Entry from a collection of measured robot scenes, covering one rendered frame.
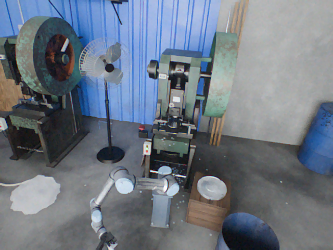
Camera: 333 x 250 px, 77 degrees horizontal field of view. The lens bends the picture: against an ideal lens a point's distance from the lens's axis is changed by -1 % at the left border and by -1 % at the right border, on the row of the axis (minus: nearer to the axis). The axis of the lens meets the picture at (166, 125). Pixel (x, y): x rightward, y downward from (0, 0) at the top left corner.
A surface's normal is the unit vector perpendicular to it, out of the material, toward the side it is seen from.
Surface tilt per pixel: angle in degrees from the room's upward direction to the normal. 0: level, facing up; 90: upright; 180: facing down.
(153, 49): 90
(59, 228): 0
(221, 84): 83
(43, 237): 0
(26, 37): 52
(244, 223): 88
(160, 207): 90
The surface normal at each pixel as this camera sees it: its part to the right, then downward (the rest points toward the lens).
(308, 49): -0.15, 0.48
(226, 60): -0.08, -0.10
